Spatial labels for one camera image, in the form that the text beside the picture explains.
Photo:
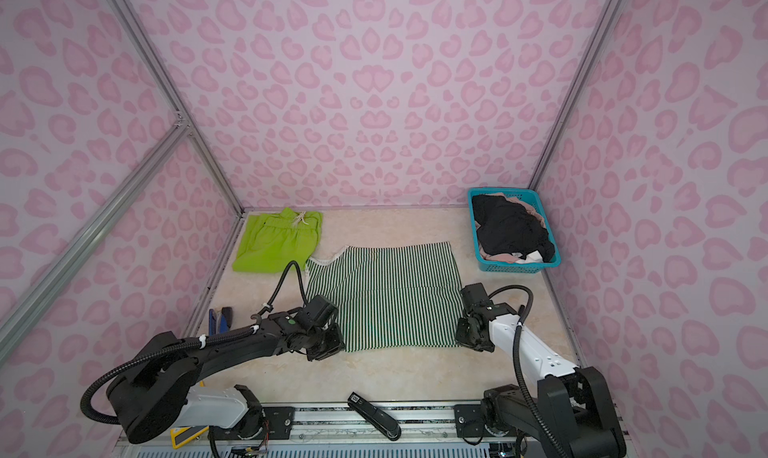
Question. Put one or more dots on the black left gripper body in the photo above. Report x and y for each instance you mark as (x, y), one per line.
(326, 344)

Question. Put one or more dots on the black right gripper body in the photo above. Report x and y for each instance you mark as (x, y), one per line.
(464, 336)

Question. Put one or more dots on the green white striped shirt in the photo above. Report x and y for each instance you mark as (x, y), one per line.
(391, 297)

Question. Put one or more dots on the lime green shorts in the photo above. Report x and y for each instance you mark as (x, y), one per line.
(271, 241)

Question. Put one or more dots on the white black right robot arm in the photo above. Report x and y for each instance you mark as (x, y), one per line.
(567, 409)

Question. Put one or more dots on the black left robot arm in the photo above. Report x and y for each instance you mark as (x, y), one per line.
(151, 393)

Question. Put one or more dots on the teal plastic laundry basket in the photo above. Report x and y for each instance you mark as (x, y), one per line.
(511, 232)

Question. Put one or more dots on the blue stapler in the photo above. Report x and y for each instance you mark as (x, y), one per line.
(220, 320)

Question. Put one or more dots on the black stapler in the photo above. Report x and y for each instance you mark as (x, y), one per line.
(383, 422)

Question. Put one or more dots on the black garment in basket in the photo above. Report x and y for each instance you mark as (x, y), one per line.
(510, 227)

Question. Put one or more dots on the yellow calculator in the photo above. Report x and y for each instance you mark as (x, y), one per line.
(180, 437)

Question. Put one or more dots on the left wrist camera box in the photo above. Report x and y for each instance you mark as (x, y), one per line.
(320, 312)

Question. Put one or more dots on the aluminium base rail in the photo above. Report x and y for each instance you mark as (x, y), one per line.
(339, 429)

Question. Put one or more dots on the aluminium frame corner post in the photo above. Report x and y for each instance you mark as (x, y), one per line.
(40, 297)

